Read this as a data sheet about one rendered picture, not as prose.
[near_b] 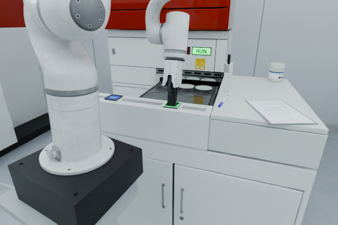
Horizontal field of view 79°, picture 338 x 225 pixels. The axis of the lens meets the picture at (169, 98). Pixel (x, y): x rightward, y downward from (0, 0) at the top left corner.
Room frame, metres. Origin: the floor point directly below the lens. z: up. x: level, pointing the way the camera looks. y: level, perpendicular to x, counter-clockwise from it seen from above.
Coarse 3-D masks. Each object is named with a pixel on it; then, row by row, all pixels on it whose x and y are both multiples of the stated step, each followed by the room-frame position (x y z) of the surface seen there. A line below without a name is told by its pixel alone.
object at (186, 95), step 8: (160, 88) 1.15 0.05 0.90; (184, 88) 1.14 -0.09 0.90; (192, 88) 1.14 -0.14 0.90; (144, 96) 1.00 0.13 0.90; (152, 96) 1.00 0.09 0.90; (160, 96) 1.00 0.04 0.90; (184, 96) 1.00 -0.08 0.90; (192, 96) 1.00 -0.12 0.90; (200, 96) 1.00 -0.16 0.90; (208, 96) 1.00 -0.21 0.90
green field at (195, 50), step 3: (195, 48) 1.29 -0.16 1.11; (198, 48) 1.28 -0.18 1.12; (201, 48) 1.27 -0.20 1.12; (204, 48) 1.27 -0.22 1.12; (207, 48) 1.26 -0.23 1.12; (210, 48) 1.26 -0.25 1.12; (195, 51) 1.29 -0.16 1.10; (198, 51) 1.28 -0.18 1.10; (201, 51) 1.27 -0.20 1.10; (204, 51) 1.27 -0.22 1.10; (207, 51) 1.26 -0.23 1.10; (204, 54) 1.27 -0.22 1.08; (207, 54) 1.26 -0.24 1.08
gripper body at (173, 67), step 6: (168, 60) 0.72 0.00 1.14; (174, 60) 0.71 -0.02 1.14; (180, 60) 0.72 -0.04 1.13; (168, 66) 0.71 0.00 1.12; (174, 66) 0.71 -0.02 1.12; (180, 66) 0.74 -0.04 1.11; (168, 72) 0.70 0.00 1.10; (174, 72) 0.70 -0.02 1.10; (180, 72) 0.74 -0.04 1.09; (174, 78) 0.69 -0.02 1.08; (180, 78) 0.74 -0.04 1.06; (162, 84) 0.70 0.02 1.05; (174, 84) 0.69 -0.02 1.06; (180, 84) 0.76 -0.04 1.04
